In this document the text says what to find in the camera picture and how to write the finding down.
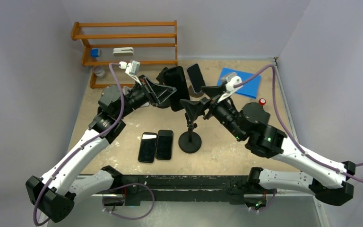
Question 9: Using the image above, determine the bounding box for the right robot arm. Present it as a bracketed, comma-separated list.
[180, 86, 355, 206]

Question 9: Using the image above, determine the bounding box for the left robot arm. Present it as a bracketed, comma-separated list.
[26, 75, 177, 227]

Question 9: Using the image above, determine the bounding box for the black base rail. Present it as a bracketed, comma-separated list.
[100, 175, 274, 206]

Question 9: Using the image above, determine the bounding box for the small clear plastic jar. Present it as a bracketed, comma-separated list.
[92, 66, 106, 78]

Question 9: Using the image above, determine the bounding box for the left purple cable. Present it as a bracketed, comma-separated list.
[33, 62, 156, 227]

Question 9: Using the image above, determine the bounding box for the white flat device on rack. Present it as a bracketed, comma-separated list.
[112, 47, 134, 56]

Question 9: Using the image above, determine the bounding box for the red black button knob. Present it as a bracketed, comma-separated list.
[258, 98, 267, 106]

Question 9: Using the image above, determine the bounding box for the blue white small box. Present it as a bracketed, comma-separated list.
[90, 48, 102, 58]

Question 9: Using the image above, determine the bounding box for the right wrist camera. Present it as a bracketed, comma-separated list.
[217, 72, 242, 103]

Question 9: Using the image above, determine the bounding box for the black phone from silver stand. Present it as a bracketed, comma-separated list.
[138, 132, 157, 163]

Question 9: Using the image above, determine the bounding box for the black tall round-base stand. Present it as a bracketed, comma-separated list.
[178, 113, 202, 154]

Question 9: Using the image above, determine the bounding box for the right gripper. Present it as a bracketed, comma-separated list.
[180, 86, 246, 141]

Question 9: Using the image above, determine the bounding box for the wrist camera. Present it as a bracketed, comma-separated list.
[217, 72, 242, 103]
[119, 60, 140, 84]

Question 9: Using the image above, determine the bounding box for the orange wooden rack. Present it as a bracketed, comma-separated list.
[70, 20, 178, 70]

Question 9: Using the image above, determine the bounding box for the purple cable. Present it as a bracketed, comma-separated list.
[233, 65, 363, 214]
[33, 62, 156, 227]

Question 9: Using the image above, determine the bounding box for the blue foam mat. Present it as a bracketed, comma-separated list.
[217, 68, 261, 99]

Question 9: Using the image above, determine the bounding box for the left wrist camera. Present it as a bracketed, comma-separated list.
[119, 60, 140, 84]

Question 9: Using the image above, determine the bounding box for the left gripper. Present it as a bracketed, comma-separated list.
[116, 74, 175, 119]

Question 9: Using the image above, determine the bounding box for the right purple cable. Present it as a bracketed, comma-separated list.
[233, 65, 363, 214]

